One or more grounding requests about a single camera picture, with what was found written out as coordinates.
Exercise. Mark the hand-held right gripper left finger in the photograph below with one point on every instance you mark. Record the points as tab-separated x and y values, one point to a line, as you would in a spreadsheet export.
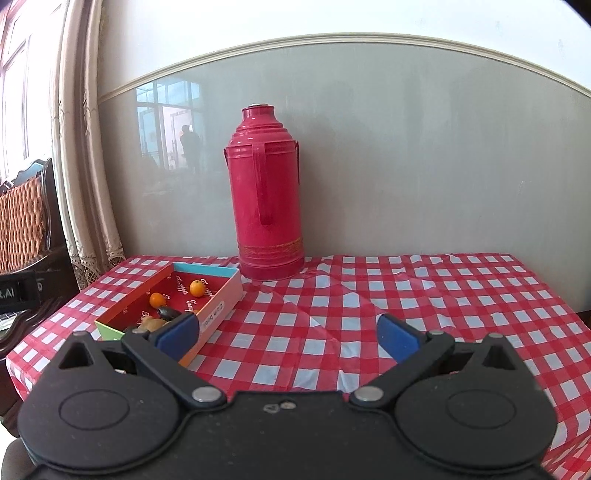
178	336

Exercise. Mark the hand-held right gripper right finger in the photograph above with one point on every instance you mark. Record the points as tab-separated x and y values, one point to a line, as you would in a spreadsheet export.
396	339

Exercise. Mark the dark brown fruit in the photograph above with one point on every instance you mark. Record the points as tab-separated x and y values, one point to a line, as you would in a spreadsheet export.
167	314

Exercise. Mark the pale yellow fruit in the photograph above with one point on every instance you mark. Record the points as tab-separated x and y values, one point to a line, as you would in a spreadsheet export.
150	324

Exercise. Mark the small orange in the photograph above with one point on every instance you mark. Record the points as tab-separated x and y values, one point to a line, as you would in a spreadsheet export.
157	300

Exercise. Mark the yellow citrus fruit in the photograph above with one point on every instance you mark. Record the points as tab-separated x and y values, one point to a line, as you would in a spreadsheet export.
197	287

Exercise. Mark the red cardboard box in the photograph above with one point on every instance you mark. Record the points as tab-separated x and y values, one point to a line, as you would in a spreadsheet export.
217	295

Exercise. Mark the dark wooden sofa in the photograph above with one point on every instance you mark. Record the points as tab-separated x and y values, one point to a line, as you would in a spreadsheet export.
55	258

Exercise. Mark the red white checkered tablecloth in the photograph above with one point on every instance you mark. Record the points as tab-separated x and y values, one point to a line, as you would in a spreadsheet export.
346	300

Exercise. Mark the orange patterned cushion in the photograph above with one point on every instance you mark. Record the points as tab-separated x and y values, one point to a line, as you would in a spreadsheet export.
21	226

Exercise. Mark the beige curtain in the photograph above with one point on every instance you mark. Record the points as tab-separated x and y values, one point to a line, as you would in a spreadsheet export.
78	161

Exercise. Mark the red thermos flask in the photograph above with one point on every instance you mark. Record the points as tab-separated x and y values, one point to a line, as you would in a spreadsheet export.
268	207

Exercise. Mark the window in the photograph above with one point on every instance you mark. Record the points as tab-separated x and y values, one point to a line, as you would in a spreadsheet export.
18	92

